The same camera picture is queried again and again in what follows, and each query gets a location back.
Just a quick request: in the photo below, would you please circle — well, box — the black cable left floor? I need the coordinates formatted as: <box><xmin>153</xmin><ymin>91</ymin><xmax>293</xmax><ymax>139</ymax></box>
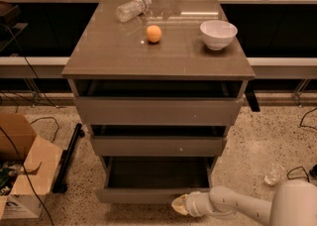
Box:
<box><xmin>0</xmin><ymin>21</ymin><xmax>62</xmax><ymax>226</ymax></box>

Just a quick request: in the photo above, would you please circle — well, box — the orange fruit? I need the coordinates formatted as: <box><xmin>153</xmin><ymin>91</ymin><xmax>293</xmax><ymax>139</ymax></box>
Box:
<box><xmin>146</xmin><ymin>25</ymin><xmax>161</xmax><ymax>43</ymax></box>

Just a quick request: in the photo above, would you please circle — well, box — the grey drawer cabinet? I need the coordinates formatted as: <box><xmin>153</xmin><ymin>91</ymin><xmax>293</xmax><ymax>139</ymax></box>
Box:
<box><xmin>61</xmin><ymin>0</ymin><xmax>256</xmax><ymax>204</ymax></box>

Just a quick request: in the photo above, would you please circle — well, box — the grey middle drawer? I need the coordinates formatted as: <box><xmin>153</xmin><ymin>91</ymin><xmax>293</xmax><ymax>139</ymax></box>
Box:
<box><xmin>90</xmin><ymin>125</ymin><xmax>227</xmax><ymax>157</ymax></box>

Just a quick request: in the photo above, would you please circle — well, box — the clear plastic bottle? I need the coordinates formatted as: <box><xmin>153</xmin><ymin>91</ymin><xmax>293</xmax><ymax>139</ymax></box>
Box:
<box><xmin>116</xmin><ymin>0</ymin><xmax>152</xmax><ymax>23</ymax></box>

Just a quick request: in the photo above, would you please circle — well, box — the grey drawer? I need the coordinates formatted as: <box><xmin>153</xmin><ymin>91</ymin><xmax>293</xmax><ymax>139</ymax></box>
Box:
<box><xmin>90</xmin><ymin>125</ymin><xmax>227</xmax><ymax>157</ymax></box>
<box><xmin>70</xmin><ymin>79</ymin><xmax>246</xmax><ymax>126</ymax></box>
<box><xmin>95</xmin><ymin>157</ymin><xmax>216</xmax><ymax>204</ymax></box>

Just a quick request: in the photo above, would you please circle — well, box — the black cable floor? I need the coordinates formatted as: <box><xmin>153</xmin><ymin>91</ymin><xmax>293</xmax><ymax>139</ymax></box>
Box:
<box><xmin>0</xmin><ymin>21</ymin><xmax>62</xmax><ymax>226</ymax></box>
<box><xmin>286</xmin><ymin>107</ymin><xmax>317</xmax><ymax>183</ymax></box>

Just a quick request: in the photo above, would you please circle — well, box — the grey top drawer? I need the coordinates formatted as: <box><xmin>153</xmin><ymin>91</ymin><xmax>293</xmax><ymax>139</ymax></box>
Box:
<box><xmin>70</xmin><ymin>79</ymin><xmax>246</xmax><ymax>126</ymax></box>

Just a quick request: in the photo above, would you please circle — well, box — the grey bottom drawer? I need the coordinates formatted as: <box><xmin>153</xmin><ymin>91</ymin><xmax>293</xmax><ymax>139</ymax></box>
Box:
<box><xmin>95</xmin><ymin>157</ymin><xmax>216</xmax><ymax>204</ymax></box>

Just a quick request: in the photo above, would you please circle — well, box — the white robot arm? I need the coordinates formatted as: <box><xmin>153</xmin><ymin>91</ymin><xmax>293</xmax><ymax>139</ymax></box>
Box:
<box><xmin>171</xmin><ymin>179</ymin><xmax>317</xmax><ymax>226</ymax></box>

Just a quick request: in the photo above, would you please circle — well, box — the white bowl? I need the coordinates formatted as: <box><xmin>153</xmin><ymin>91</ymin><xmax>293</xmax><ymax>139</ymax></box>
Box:
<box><xmin>200</xmin><ymin>20</ymin><xmax>238</xmax><ymax>51</ymax></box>

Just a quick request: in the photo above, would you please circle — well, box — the black tripod on floor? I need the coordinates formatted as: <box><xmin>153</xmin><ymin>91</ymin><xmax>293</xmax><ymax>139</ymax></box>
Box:
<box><xmin>53</xmin><ymin>123</ymin><xmax>85</xmax><ymax>193</ymax></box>

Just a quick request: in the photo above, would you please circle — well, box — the black cable right floor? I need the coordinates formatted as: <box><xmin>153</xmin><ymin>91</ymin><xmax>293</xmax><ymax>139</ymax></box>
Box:
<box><xmin>286</xmin><ymin>107</ymin><xmax>317</xmax><ymax>183</ymax></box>

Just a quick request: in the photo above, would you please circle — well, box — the cardboard box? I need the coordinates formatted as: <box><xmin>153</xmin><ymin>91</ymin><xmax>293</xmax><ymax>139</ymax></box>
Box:
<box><xmin>0</xmin><ymin>113</ymin><xmax>62</xmax><ymax>220</ymax></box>

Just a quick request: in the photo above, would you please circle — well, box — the clear glass on floor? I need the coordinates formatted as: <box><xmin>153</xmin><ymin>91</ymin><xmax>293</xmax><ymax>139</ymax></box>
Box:
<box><xmin>264</xmin><ymin>164</ymin><xmax>285</xmax><ymax>186</ymax></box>

